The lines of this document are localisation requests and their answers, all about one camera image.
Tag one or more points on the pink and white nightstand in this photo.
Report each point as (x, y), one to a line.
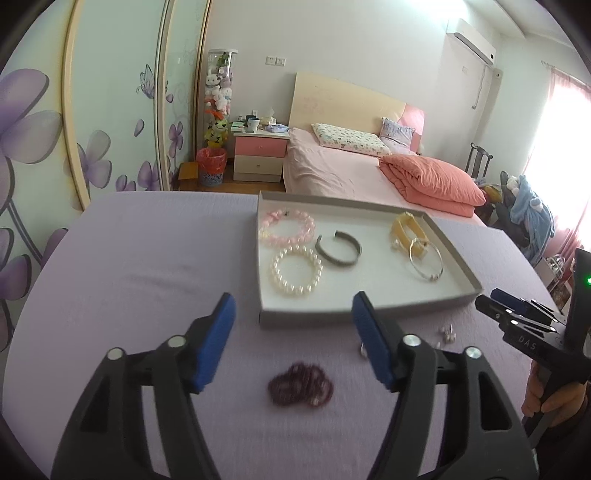
(258, 147)

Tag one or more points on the dark wooden chair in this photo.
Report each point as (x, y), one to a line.
(479, 159)

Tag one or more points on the wardrobe with purple flowers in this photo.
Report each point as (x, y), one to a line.
(101, 83)

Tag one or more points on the thin silver bangle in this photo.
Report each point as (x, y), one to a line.
(427, 277)

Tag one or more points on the silver cuff bangle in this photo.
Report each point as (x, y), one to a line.
(337, 262)

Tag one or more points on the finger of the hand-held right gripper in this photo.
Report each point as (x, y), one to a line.
(491, 310)
(508, 297)

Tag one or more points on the tissue box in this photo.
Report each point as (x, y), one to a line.
(268, 121)

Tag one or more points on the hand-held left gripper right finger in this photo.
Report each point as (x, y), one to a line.
(371, 341)

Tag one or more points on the red trash bin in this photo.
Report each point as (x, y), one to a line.
(211, 166)

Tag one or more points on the blue plush garment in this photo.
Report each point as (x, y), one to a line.
(531, 212)

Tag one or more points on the small silver stud earring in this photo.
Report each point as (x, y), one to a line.
(447, 339)
(447, 329)

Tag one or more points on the wall light switch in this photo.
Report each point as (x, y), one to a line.
(275, 60)

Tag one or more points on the pink curtain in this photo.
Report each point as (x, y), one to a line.
(563, 138)

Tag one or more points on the orange duvet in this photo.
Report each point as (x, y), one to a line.
(429, 182)

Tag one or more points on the cluttered storage rack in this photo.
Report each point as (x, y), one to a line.
(558, 281)

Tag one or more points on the clear tube of plush toys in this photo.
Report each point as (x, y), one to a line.
(220, 87)

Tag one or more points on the person's right forearm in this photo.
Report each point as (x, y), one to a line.
(572, 427)

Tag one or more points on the purple tablecloth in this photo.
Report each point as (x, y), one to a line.
(138, 277)

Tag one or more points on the bed with pink sheet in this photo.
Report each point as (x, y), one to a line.
(332, 170)

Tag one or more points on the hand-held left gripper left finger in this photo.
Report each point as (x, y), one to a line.
(214, 341)

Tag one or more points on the small wooden stool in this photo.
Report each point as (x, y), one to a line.
(189, 173)

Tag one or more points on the person's right hand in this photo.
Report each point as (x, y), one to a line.
(558, 397)

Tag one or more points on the white floral pillow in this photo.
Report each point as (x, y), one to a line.
(351, 138)

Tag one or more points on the grey cardboard tray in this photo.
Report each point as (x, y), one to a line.
(369, 286)

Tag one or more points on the purple pillow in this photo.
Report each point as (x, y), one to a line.
(397, 134)

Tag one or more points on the white air conditioner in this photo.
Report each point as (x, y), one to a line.
(473, 39)

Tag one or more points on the yellow plush toy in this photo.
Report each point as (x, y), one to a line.
(217, 134)

